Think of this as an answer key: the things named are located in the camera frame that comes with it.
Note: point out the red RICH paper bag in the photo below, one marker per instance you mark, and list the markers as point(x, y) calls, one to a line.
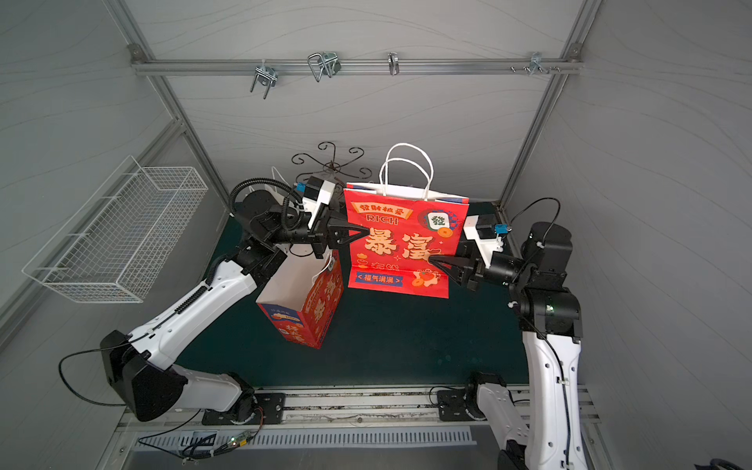
point(404, 227)

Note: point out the black metal cup tree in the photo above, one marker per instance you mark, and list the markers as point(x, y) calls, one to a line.
point(334, 168)

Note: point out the white printed paper bag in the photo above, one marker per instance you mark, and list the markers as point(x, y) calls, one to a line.
point(276, 192)

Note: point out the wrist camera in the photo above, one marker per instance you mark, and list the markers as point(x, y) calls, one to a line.
point(485, 236)
point(317, 195)

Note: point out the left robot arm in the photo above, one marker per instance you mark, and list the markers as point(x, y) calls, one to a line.
point(142, 367)

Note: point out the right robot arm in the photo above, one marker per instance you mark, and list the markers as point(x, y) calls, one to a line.
point(550, 318)

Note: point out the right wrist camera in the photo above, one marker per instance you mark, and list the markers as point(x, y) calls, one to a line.
point(485, 236)

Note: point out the red paper bag near left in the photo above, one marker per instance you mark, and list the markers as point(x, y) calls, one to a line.
point(301, 298)

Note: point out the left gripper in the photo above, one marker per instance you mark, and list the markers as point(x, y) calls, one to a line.
point(323, 233)

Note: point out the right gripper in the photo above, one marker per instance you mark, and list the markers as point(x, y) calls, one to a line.
point(471, 270)

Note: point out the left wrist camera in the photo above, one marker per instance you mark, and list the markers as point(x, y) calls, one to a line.
point(317, 195)

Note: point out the slotted cable duct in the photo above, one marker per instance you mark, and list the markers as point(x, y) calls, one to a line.
point(304, 439)

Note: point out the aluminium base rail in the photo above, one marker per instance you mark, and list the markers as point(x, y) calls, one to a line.
point(310, 407)

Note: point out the green felt table mat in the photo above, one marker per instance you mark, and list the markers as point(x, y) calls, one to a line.
point(374, 338)

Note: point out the aluminium top rail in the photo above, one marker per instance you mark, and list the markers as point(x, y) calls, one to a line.
point(350, 67)

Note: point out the white wire wall basket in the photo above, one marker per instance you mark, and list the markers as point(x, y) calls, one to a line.
point(113, 248)

